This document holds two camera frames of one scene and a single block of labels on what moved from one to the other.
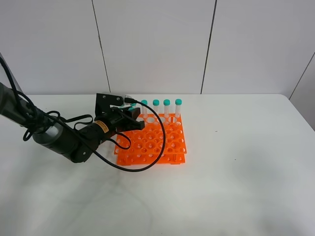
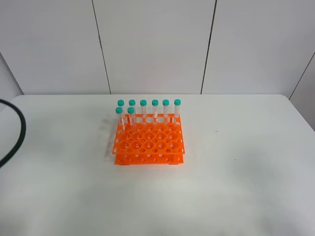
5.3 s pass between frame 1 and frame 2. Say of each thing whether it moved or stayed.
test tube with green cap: moved
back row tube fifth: stayed
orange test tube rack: stayed
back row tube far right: stayed
